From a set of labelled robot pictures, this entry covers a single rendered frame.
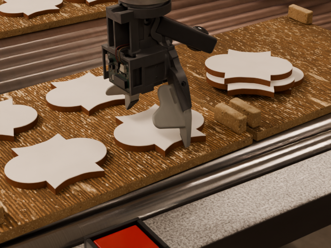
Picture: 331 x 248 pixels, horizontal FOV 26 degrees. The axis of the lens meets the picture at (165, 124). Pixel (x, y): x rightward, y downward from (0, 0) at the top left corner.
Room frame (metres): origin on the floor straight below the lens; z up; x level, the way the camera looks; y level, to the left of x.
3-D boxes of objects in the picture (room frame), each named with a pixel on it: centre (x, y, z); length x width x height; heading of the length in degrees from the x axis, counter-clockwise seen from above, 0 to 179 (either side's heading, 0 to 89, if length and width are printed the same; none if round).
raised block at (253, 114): (0.97, -0.12, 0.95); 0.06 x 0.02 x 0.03; 36
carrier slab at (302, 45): (1.20, -0.20, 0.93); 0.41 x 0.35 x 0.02; 126
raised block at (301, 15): (1.42, -0.28, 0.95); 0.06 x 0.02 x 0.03; 36
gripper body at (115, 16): (0.92, 0.03, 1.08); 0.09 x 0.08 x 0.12; 126
